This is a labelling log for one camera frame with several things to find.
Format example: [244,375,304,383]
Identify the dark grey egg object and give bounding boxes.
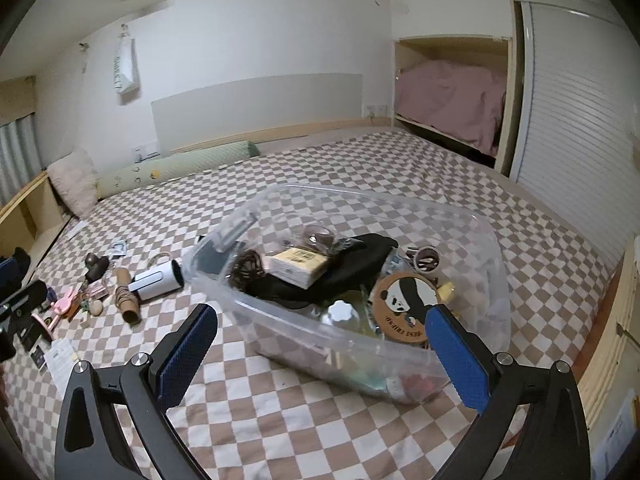
[85,252,99,269]

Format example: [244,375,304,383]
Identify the clear plastic storage bin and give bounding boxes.
[183,184,511,404]

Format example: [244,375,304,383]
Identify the black cloth on shelf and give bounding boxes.
[12,247,32,281]

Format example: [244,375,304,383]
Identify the round cork coaster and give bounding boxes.
[372,272,440,344]

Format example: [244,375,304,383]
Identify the checkered bed sheet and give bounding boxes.
[0,129,614,480]

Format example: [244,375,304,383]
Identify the pink playing card box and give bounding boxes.
[85,278,110,301]

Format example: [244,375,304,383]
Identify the fluffy white pillow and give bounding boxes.
[47,148,98,219]

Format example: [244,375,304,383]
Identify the white hanging bag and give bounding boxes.
[114,24,140,96]

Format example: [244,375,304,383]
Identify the black cylinder cap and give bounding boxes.
[85,256,110,284]

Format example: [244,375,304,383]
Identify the pink bunny stand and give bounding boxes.
[32,285,82,344]

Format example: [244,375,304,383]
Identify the white paper slip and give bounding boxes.
[65,220,88,240]

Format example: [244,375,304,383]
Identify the clear ring bangle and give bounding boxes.
[148,252,172,269]

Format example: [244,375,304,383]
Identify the white tape roll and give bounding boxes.
[406,246,440,274]

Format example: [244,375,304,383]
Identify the white slatted closet door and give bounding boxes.
[511,0,639,266]

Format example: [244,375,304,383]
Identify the beige stone egg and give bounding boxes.
[88,300,103,316]

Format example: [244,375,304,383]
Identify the wooden side shelf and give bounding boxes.
[0,171,68,266]

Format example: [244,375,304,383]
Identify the pink blanket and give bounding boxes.
[395,60,506,156]

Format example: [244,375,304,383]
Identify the green bolster pillow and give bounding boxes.
[96,141,259,200]

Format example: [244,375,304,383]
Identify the white power adapter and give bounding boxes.
[44,338,79,399]

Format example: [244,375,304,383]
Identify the yellow tissue pack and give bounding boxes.
[262,247,329,289]

